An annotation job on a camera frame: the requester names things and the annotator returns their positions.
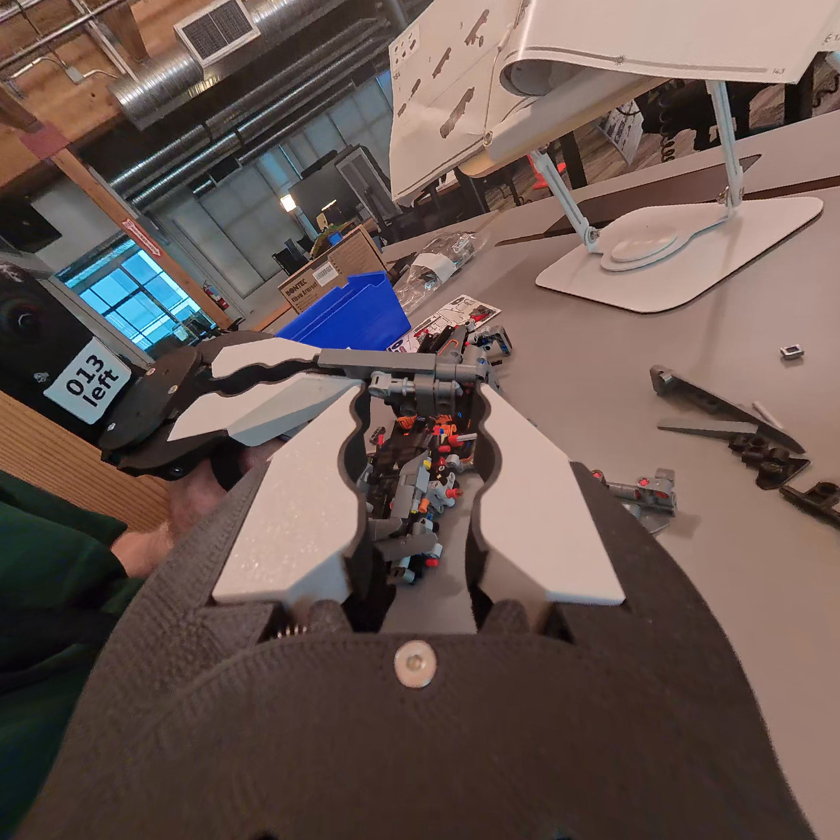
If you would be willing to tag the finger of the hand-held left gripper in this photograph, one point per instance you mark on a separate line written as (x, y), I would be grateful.
(275, 410)
(262, 358)

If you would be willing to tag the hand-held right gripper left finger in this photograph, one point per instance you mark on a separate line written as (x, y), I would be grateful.
(295, 512)

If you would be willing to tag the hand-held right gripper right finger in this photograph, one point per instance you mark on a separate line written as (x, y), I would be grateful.
(551, 518)

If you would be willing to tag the grey lego side panel assembly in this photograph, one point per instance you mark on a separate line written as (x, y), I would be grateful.
(646, 492)

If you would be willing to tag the grey lego car model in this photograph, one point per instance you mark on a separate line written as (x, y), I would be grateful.
(453, 377)

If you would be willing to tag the person's left forearm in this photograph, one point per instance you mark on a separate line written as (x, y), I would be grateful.
(52, 525)

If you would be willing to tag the dark grey lego wedge panel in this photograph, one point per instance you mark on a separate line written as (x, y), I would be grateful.
(709, 403)

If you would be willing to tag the plastic bag with lego parts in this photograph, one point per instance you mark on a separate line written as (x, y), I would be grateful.
(433, 259)

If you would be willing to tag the lego sticker sheet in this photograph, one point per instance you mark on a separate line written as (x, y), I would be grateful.
(459, 308)

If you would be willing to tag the black studded lego piece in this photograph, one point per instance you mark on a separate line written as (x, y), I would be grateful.
(774, 463)

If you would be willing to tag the black lego connector piece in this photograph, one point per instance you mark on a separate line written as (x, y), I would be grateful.
(817, 500)

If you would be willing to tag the grey lego plate with holes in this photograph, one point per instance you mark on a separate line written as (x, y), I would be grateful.
(792, 352)

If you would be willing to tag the lego instruction booklet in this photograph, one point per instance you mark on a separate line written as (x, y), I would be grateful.
(656, 33)

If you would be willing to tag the person's left hand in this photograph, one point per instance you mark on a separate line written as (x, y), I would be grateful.
(197, 502)

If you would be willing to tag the red fire extinguisher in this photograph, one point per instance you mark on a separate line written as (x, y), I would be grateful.
(220, 298)

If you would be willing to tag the blue plastic bin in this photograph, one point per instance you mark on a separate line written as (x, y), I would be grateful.
(354, 315)

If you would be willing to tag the brown cardboard box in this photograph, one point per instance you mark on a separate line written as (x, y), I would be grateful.
(334, 262)

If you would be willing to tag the plywood panel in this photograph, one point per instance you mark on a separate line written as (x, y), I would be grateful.
(39, 453)

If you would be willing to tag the dark monitor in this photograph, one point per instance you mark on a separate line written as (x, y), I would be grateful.
(321, 190)

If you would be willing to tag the grey cabinet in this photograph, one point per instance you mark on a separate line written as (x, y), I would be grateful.
(367, 177)

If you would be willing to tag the white air vent grille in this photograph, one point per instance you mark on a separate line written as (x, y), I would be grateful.
(216, 29)

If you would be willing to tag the silver ventilation duct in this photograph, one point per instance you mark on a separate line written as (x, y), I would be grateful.
(197, 79)

